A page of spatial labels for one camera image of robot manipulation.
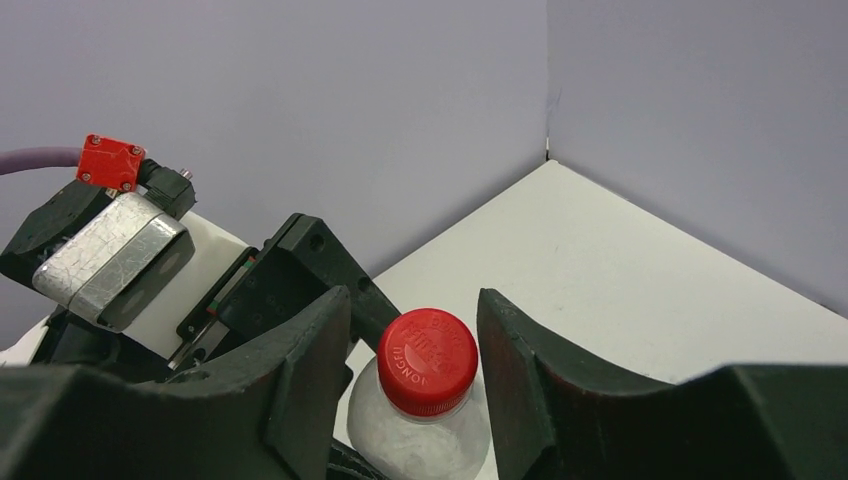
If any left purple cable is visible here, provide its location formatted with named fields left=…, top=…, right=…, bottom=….
left=0, top=146, right=82, bottom=177

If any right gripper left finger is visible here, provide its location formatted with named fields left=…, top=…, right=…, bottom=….
left=1, top=287, right=351, bottom=479

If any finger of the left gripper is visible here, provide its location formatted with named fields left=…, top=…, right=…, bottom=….
left=351, top=278, right=401, bottom=352

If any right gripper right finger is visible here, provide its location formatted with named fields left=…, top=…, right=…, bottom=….
left=476, top=289, right=847, bottom=479

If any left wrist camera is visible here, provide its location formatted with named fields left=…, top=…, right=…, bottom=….
left=1, top=134, right=248, bottom=378

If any red bottle cap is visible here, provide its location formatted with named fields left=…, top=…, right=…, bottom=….
left=376, top=308, right=479, bottom=417

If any clear bottle red label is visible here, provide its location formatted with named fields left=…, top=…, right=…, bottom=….
left=346, top=359, right=491, bottom=479

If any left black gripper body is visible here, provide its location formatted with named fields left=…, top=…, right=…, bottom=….
left=168, top=213, right=371, bottom=378

